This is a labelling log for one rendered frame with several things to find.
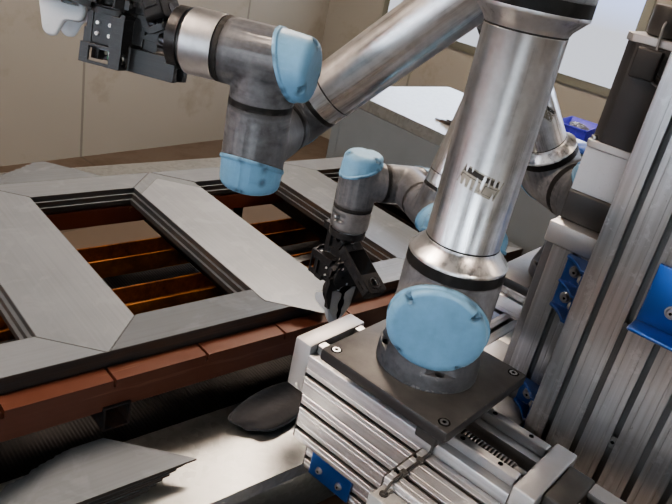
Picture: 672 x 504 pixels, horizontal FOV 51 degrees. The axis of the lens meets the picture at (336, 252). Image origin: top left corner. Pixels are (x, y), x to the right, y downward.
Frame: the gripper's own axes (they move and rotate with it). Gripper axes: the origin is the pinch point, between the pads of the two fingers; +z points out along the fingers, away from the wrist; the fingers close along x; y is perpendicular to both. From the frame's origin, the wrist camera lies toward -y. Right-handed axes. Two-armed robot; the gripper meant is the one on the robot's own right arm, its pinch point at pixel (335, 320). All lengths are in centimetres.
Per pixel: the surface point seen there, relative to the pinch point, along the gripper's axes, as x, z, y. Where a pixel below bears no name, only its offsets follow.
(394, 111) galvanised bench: -82, -19, 72
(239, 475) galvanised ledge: 28.1, 18.3, -12.2
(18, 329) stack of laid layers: 54, 3, 25
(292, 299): 2.6, 0.8, 11.1
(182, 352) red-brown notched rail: 30.4, 3.8, 7.2
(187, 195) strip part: -3, 1, 66
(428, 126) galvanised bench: -82, -19, 57
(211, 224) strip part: 0.2, 0.8, 48.4
